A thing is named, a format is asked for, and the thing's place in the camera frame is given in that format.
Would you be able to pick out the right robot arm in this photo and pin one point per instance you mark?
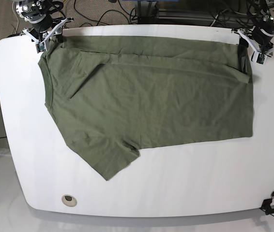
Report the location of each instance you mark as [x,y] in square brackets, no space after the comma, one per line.
[34,11]

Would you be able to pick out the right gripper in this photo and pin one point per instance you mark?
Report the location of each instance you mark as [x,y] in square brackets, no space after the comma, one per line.
[46,30]

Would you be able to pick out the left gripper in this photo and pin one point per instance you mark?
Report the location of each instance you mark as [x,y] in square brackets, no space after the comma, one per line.
[259,39]

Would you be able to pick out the olive green T-shirt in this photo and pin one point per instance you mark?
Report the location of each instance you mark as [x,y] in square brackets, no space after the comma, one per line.
[112,96]

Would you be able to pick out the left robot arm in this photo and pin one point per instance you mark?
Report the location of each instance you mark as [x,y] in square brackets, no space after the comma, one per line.
[261,14]

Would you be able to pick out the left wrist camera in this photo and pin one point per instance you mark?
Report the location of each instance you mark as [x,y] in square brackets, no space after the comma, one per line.
[260,58]

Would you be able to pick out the left table cable grommet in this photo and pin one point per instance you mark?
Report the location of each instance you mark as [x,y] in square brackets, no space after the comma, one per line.
[69,200]

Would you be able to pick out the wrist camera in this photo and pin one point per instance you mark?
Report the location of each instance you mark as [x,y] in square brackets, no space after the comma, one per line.
[260,58]
[41,47]

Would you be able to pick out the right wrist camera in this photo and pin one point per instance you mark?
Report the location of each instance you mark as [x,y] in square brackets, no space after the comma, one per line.
[41,47]

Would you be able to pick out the aluminium frame rail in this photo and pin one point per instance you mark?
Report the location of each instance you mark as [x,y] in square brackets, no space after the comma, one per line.
[175,12]

